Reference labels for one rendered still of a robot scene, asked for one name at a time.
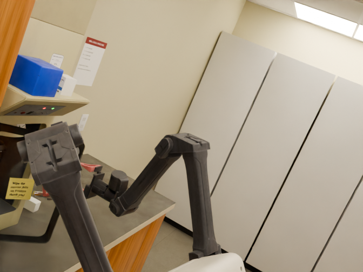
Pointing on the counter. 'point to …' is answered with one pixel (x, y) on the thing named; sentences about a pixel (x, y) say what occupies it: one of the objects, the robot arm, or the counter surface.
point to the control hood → (20, 95)
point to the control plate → (35, 110)
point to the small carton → (66, 85)
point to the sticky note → (20, 188)
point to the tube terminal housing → (31, 46)
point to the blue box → (35, 76)
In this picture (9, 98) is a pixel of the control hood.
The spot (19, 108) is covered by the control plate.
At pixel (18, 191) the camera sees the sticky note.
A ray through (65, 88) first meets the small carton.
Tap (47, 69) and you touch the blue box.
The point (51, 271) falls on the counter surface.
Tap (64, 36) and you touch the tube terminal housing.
